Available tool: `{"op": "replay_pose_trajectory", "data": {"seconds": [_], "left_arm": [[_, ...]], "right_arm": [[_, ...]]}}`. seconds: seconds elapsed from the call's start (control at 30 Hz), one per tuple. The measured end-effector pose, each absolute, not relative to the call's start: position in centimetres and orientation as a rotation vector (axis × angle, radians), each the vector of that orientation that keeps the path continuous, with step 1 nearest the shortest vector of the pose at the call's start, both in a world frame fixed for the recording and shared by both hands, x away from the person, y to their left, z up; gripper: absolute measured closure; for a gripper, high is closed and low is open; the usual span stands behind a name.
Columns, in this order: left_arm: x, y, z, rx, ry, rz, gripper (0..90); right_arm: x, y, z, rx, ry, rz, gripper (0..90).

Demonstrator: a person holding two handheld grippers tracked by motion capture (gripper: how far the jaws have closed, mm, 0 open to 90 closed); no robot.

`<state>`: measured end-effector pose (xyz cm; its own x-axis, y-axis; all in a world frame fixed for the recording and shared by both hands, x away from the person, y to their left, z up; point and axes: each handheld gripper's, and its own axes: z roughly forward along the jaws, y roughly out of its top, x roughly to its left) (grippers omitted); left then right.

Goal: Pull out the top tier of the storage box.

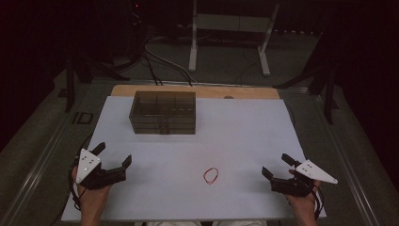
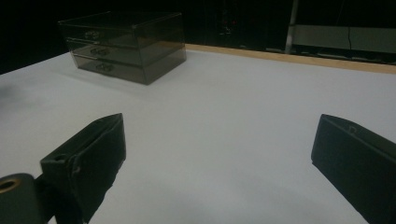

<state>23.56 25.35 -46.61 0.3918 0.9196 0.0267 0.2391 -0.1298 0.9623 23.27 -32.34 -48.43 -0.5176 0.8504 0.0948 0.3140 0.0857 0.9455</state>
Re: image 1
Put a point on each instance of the black floor bracket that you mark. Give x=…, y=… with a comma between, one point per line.
x=74, y=118

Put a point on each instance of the red rubber band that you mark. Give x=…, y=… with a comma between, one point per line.
x=205, y=179

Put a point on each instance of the person's right hand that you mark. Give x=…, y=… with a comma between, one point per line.
x=304, y=205

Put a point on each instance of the white metal stand frame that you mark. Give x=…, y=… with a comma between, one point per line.
x=232, y=22

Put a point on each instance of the smoky translucent compartment drawer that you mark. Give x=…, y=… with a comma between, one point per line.
x=147, y=130

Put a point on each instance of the person's left hand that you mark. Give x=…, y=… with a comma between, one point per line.
x=92, y=201

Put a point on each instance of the black metal stand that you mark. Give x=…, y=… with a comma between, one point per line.
x=328, y=100
x=69, y=91

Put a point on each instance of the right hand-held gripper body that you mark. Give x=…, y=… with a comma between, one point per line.
x=290, y=186

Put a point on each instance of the dark equipment stand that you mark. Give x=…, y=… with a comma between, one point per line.
x=136, y=19

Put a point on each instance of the aluminium floor rail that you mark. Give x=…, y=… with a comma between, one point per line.
x=345, y=169
x=37, y=166

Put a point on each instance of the smoky translucent drawer box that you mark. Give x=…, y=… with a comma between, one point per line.
x=163, y=106

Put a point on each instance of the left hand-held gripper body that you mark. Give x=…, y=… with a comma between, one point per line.
x=87, y=164

